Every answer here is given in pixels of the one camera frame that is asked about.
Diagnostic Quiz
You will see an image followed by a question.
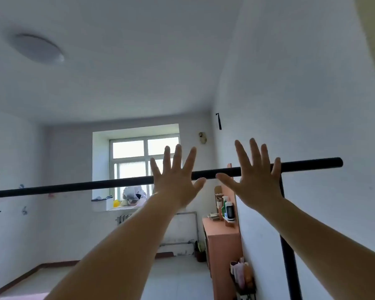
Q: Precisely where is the white plastic bag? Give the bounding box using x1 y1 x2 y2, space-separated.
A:
122 186 147 206

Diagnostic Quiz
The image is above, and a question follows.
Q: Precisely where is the white framed window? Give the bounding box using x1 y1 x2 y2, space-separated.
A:
109 134 180 203

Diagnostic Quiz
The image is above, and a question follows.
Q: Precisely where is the person's right hand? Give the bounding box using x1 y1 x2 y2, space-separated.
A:
216 138 285 211

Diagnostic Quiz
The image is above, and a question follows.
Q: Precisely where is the person's left hand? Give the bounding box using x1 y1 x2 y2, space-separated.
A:
150 144 207 210

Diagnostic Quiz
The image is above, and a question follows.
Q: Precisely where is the black basket of bottles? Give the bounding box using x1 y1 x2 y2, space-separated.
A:
230 257 257 300

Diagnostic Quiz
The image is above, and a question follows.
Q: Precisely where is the white heating pipe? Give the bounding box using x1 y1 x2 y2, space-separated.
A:
159 211 199 247

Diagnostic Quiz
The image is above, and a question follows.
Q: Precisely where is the round white ceiling lamp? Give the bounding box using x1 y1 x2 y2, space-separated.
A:
9 34 65 64

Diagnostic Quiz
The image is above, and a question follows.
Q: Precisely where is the black clothes rack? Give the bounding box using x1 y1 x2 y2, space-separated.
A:
0 157 344 300

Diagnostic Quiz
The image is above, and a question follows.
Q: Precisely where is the dark waste bin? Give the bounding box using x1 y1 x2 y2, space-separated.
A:
194 241 207 263

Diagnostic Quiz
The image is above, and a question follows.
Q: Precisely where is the person's left forearm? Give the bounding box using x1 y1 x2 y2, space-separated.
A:
45 192 179 300

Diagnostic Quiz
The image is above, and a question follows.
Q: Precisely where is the person's right forearm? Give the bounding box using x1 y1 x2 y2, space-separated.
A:
264 197 375 300

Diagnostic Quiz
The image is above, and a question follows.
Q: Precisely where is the orange wooden cabinet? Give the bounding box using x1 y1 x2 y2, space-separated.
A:
202 163 245 300

